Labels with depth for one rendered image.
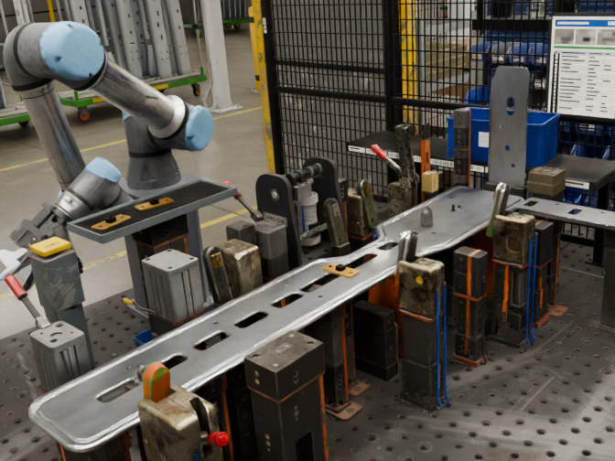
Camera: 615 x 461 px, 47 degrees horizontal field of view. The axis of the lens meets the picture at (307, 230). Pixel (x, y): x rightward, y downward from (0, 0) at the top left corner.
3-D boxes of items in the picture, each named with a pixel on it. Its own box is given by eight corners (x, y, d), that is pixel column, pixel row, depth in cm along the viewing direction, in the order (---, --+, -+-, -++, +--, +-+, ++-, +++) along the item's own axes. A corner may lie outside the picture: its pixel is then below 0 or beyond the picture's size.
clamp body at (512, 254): (523, 356, 176) (528, 225, 163) (480, 341, 184) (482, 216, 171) (539, 340, 182) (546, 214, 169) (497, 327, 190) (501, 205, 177)
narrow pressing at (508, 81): (523, 187, 202) (529, 67, 190) (487, 182, 210) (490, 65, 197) (524, 187, 202) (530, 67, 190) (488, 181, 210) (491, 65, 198)
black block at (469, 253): (480, 374, 170) (483, 262, 159) (443, 359, 177) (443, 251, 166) (498, 359, 175) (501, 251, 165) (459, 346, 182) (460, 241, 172)
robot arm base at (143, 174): (117, 183, 199) (111, 149, 196) (163, 170, 208) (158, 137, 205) (145, 193, 189) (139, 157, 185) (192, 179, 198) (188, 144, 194)
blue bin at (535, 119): (541, 167, 209) (543, 124, 204) (445, 157, 226) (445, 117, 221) (558, 154, 221) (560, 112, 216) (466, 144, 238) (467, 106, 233)
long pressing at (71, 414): (89, 466, 103) (87, 458, 103) (16, 411, 118) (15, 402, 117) (531, 200, 195) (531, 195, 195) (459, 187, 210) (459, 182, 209)
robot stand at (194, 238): (126, 310, 214) (103, 184, 199) (183, 287, 227) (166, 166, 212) (163, 332, 199) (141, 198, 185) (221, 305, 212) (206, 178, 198)
